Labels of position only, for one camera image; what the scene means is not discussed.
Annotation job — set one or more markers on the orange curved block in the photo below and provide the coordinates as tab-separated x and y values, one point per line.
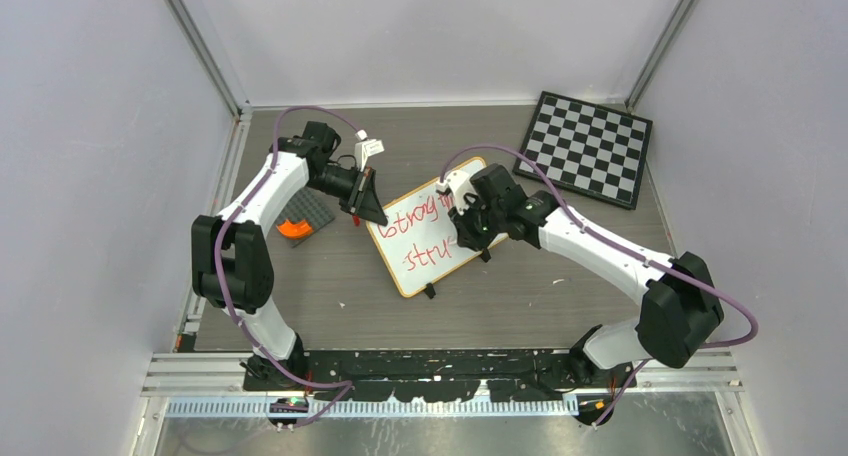
295	230

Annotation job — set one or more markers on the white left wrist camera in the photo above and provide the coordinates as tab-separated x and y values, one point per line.
364	148

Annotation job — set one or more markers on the aluminium rail frame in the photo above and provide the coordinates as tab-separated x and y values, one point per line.
211	384

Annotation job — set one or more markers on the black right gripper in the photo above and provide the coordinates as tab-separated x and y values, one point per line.
468	236

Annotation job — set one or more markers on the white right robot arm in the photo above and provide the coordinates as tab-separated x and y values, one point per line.
677	312

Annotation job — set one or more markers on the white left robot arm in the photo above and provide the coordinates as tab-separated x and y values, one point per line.
230	263

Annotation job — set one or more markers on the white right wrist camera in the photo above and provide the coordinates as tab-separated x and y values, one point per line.
457	185

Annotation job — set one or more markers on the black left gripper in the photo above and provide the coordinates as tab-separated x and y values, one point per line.
366	204

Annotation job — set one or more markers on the white whiteboard orange frame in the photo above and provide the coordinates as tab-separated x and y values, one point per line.
419	243

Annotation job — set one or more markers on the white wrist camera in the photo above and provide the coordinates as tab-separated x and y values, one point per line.
364	148
457	185

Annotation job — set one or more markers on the black white checkerboard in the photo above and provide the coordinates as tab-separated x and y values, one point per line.
586	148

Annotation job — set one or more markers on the grey studded building plate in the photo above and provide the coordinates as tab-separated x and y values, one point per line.
305	205

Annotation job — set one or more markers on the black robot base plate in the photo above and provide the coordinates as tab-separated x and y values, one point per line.
436	376

